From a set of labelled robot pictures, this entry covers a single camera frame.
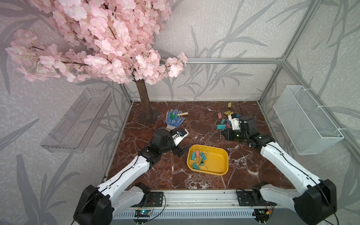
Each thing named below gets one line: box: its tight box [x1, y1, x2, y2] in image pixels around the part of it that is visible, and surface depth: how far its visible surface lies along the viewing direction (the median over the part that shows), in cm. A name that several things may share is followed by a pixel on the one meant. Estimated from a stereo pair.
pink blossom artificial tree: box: [5, 0, 188, 123], surface depth 48 cm
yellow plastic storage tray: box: [186, 144, 230, 177], surface depth 88 cm
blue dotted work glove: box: [165, 108, 185, 132], surface depth 110 cm
